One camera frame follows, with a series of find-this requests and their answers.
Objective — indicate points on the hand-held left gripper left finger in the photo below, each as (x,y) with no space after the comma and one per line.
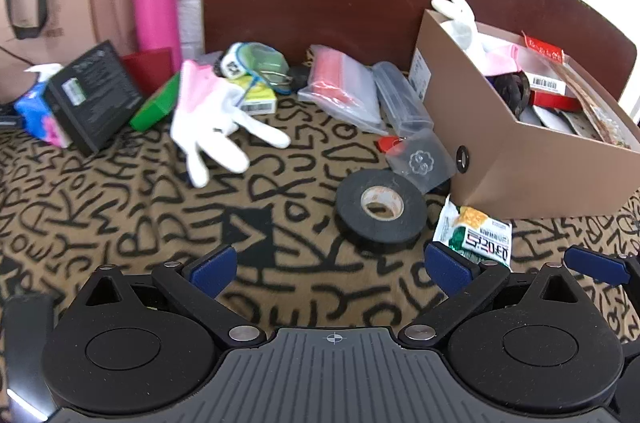
(212,270)

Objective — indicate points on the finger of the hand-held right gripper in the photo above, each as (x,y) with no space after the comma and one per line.
(595,264)

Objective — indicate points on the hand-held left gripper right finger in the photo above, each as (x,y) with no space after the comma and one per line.
(450,270)

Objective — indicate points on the green and white snack packet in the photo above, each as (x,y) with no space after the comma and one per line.
(465,228)

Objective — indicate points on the black tape roll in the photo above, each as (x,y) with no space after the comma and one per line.
(350,208)

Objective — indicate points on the brown cardboard box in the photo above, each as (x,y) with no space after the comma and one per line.
(500,163)

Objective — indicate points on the white and pink glove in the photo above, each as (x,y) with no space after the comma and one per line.
(210,118)

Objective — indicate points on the desktop with letter print cloth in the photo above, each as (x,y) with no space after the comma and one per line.
(125,213)

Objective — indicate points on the small grey zip bag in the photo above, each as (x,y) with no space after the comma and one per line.
(420,163)

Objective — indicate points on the small red item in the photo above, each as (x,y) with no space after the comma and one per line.
(385,144)

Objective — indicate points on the long brown printed packet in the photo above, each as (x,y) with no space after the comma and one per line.
(600,118)

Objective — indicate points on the red box with barcode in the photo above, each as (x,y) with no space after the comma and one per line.
(555,100)

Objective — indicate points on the green box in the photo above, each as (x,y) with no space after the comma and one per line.
(155,108)

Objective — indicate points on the yellow-green medicine box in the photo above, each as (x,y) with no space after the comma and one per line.
(260,98)

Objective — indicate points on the clear plastic case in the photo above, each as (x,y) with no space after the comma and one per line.
(400,98)

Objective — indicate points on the black cardboard box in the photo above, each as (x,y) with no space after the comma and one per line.
(92,98)

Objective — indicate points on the red container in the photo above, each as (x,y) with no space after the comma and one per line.
(150,68)

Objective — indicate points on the green white plastic bottle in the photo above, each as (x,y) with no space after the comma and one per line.
(267,63)

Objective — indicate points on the red label packet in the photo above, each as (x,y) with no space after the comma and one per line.
(542,48)

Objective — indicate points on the clear zip bag, red contents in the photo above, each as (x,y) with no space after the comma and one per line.
(330,73)

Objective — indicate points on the blue tissue pack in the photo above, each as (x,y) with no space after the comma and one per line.
(35,113)

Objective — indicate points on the pink thermos bottle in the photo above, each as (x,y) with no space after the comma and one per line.
(155,13)

